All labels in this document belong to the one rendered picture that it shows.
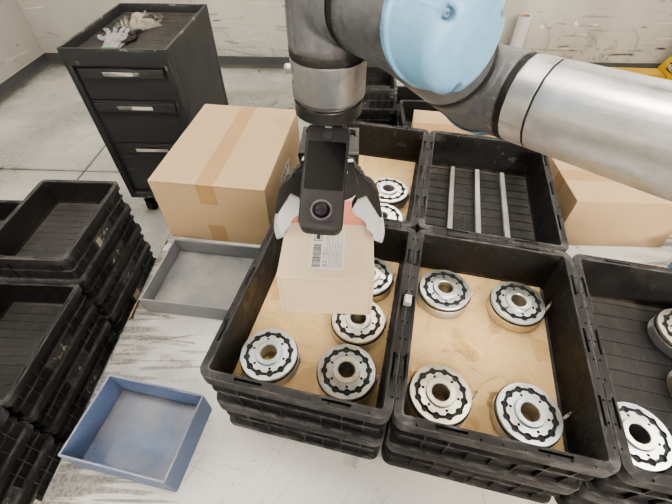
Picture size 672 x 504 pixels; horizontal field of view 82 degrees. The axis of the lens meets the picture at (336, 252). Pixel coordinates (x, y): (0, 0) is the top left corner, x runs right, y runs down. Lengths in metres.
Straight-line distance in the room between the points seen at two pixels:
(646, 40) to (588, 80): 4.20
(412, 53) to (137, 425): 0.81
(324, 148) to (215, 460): 0.62
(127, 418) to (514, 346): 0.77
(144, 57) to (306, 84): 1.53
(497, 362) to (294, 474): 0.42
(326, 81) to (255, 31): 3.54
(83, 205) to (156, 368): 1.01
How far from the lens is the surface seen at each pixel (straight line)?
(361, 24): 0.31
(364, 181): 0.46
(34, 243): 1.75
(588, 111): 0.35
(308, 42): 0.38
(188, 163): 1.10
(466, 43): 0.29
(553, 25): 4.14
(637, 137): 0.35
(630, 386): 0.88
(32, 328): 1.64
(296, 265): 0.48
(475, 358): 0.78
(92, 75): 2.05
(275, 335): 0.73
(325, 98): 0.39
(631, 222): 1.28
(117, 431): 0.92
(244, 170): 1.03
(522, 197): 1.15
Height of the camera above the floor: 1.49
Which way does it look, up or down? 48 degrees down
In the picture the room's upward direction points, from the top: straight up
